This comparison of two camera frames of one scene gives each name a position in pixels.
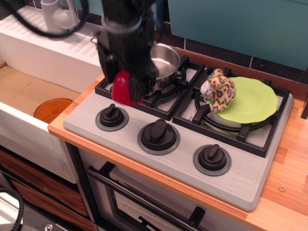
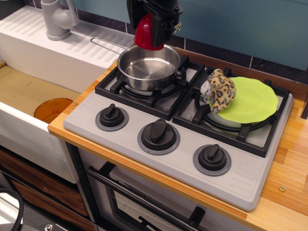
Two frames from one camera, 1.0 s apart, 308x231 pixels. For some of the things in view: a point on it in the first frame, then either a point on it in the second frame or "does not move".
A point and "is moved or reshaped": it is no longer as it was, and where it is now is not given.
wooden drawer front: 45,191 does not move
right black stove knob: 211,160 does not move
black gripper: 137,44 → 169,10
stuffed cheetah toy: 219,91 does not move
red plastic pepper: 121,90 is moved or reshaped
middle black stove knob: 159,138 does not move
